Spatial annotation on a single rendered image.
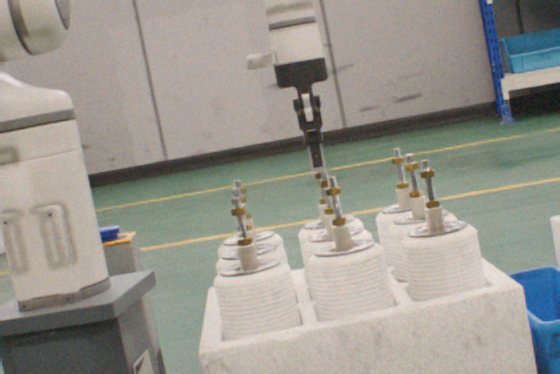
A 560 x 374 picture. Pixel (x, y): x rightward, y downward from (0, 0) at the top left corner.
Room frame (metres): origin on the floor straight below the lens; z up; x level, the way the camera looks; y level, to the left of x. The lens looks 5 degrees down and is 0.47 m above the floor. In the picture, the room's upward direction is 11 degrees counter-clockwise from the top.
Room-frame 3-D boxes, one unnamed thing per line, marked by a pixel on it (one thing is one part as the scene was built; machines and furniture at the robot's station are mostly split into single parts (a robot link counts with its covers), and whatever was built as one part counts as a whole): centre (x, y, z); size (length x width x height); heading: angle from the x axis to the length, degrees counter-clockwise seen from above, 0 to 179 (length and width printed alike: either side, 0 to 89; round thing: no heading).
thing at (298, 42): (1.47, 0.03, 0.52); 0.11 x 0.09 x 0.06; 91
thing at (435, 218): (1.25, -0.12, 0.26); 0.02 x 0.02 x 0.03
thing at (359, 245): (1.24, 0.00, 0.25); 0.08 x 0.08 x 0.01
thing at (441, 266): (1.25, -0.12, 0.16); 0.10 x 0.10 x 0.18
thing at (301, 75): (1.47, 0.01, 0.45); 0.08 x 0.08 x 0.09
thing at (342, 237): (1.24, 0.00, 0.26); 0.02 x 0.02 x 0.03
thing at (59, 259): (1.00, 0.28, 0.39); 0.09 x 0.09 x 0.17; 82
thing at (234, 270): (1.23, 0.12, 0.25); 0.08 x 0.08 x 0.01
